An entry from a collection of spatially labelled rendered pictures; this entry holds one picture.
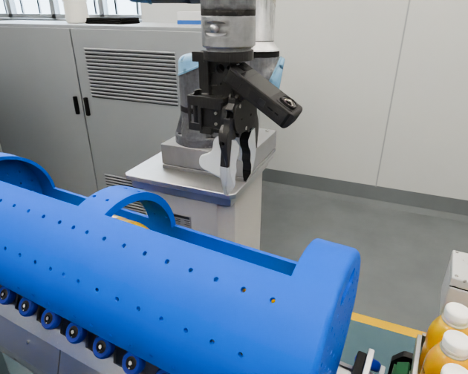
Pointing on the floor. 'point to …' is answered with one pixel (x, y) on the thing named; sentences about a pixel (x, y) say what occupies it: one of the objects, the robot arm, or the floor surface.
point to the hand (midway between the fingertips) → (240, 181)
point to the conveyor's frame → (400, 359)
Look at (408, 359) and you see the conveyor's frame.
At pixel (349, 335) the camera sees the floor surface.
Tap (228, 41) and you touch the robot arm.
